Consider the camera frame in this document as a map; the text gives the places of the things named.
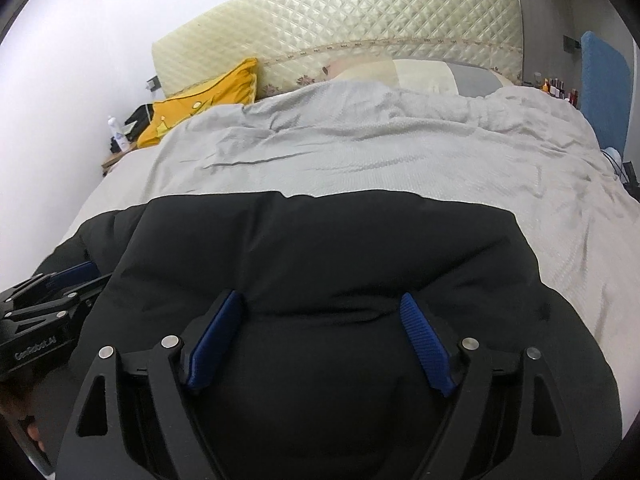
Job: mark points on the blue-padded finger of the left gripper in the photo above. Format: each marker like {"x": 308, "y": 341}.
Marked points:
{"x": 73, "y": 276}

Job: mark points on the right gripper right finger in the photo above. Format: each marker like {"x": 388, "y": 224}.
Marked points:
{"x": 505, "y": 418}

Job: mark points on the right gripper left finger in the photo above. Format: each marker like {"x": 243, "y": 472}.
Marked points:
{"x": 134, "y": 418}

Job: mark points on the black puffer jacket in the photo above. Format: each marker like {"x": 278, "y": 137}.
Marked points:
{"x": 322, "y": 381}

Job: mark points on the person's left hand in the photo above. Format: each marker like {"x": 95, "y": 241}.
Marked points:
{"x": 13, "y": 408}

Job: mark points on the wooden nightstand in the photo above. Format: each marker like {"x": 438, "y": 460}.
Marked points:
{"x": 113, "y": 159}

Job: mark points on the white spray bottle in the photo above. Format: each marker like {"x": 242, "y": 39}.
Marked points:
{"x": 118, "y": 135}

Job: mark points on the black bag on nightstand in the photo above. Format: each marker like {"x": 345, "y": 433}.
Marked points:
{"x": 138, "y": 121}

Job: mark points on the yellow cartoon pillow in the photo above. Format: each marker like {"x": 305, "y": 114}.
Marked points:
{"x": 238, "y": 86}

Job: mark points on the light grey duvet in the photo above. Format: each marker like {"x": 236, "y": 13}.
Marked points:
{"x": 516, "y": 149}

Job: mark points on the small bottles on shelf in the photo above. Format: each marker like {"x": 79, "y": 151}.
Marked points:
{"x": 556, "y": 88}

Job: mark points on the beige grey pillow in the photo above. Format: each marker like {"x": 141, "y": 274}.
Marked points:
{"x": 426, "y": 76}

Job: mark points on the blue upholstered chair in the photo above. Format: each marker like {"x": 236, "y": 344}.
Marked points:
{"x": 605, "y": 100}

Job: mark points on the cream quilted headboard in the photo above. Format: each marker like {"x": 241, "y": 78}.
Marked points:
{"x": 294, "y": 41}

